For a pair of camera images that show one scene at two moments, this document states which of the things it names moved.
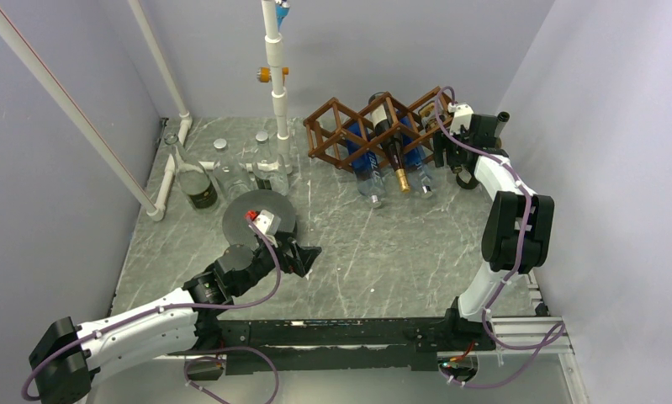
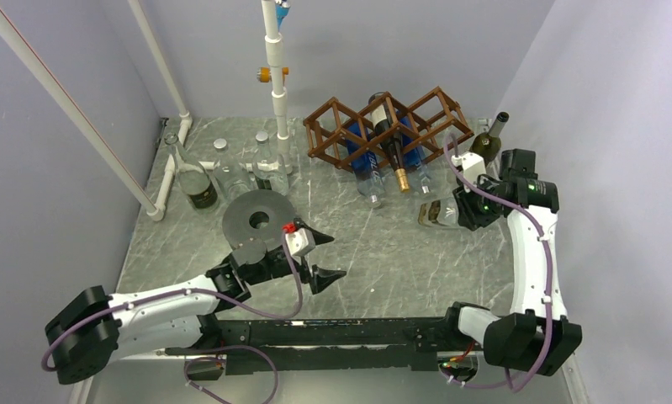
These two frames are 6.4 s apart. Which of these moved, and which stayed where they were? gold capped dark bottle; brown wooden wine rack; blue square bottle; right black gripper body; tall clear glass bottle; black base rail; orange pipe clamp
Moved: right black gripper body
Stayed: gold capped dark bottle; black base rail; orange pipe clamp; blue square bottle; tall clear glass bottle; brown wooden wine rack
